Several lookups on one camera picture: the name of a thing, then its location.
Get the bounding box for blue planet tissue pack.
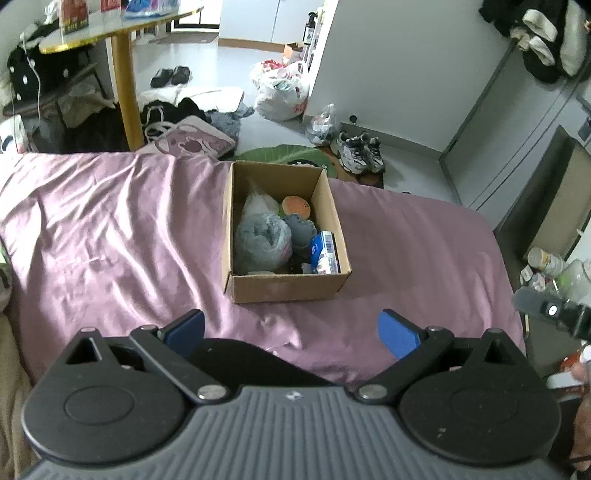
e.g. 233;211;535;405
310;231;341;275

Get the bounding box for grey pink plush toy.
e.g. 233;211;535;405
233;214;293;275

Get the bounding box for black heart fabric pouch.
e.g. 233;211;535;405
288;253;314;275

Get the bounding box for grey blue small pouch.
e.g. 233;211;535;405
283;214;318;257

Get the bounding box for clear plastic bag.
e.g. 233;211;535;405
242;179;280;218

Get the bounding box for hamburger plush toy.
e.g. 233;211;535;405
280;196;311;220

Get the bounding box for white pill bottle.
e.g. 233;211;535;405
527;247;566;278

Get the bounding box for brown folded board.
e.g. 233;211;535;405
495;127;590;265

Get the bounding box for pink bed sheet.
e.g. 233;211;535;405
1;153;524;385

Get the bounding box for brown cardboard box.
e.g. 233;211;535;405
221;161;353;304

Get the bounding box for white black sneaker right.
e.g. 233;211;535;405
362;133;386;174

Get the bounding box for white black sneaker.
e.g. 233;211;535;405
331;131;370;175
362;133;386;174

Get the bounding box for white black sneaker left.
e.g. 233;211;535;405
331;131;370;175

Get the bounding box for pink bear cushion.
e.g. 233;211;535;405
137;116;235;158

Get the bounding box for green cartoon leaf rug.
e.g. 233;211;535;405
231;144;338;178

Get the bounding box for black clothes pile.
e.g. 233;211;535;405
140;98;211;143

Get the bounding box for small grey plastic bag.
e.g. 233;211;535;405
305;104;339;147

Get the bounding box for black slippers pair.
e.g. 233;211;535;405
150;66;191;88

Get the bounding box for white red shopping bag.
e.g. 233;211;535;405
250;60;310;122

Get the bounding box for hanging black white clothes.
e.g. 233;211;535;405
479;0;590;84

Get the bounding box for black polka dot bag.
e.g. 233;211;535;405
3;37;93;106

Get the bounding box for round white gold table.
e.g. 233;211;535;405
39;1;204;151

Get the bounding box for black spray bottle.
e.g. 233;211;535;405
303;11;318;45

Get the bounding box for white kitchen cabinet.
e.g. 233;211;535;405
219;0;324;48

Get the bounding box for blue white plastic bag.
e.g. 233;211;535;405
124;0;179;19

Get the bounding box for red snack bag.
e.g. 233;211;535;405
59;0;89;34

